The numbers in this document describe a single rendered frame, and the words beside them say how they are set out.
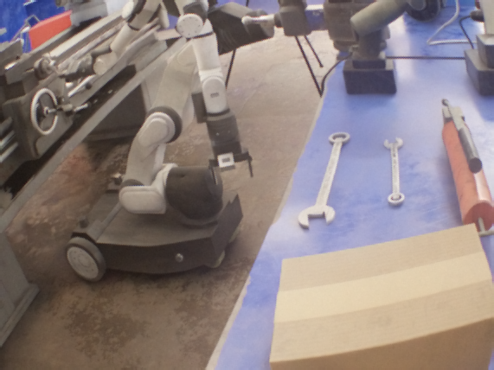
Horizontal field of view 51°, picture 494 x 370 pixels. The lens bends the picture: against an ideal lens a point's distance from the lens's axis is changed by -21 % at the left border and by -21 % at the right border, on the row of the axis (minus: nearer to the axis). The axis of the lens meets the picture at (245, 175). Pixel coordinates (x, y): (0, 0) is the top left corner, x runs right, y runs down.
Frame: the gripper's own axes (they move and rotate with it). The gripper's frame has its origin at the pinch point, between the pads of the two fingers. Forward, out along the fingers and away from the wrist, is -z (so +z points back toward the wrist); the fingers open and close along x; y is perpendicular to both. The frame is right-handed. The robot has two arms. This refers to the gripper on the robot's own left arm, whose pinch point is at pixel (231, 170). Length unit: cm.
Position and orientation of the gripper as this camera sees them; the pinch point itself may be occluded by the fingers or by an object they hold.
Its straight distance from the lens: 191.7
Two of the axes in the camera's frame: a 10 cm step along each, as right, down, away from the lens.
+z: -1.9, -9.1, -3.7
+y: 0.8, 3.6, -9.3
